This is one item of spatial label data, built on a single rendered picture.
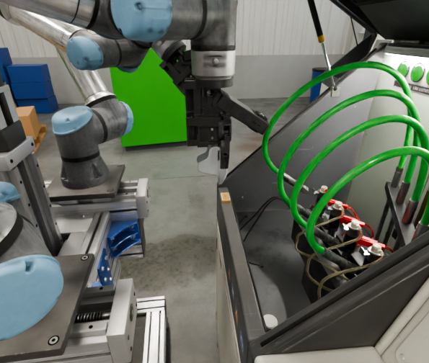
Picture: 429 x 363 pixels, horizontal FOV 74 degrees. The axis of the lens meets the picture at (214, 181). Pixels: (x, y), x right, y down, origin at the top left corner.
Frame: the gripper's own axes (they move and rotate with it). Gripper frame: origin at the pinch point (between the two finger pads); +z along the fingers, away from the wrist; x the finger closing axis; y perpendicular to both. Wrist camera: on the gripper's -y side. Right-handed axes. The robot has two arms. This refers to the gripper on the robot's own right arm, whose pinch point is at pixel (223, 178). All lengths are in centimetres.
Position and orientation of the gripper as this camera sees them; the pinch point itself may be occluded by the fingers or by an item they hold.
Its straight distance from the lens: 59.3
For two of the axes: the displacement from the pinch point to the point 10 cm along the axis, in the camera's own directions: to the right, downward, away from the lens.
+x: 0.9, 4.7, -8.8
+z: 0.0, 8.8, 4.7
